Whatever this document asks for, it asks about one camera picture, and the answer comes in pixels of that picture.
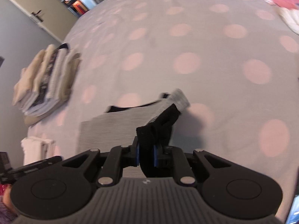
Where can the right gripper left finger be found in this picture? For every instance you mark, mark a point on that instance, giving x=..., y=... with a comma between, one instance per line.
x=135, y=152

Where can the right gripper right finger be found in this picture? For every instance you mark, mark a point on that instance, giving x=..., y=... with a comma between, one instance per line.
x=158, y=155

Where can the grey black raglan shirt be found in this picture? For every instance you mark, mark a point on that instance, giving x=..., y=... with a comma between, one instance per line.
x=152, y=123

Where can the stack of folded clothes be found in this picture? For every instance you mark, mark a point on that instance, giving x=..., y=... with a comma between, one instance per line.
x=46, y=83

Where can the white folded garment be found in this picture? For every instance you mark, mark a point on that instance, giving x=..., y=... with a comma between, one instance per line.
x=37, y=149

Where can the grey pink dotted duvet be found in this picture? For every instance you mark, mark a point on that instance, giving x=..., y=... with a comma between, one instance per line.
x=235, y=60

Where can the brown white fluffy blanket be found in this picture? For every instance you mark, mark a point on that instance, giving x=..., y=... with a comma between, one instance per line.
x=290, y=18

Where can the beige door with handle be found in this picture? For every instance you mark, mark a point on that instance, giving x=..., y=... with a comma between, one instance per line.
x=50, y=15

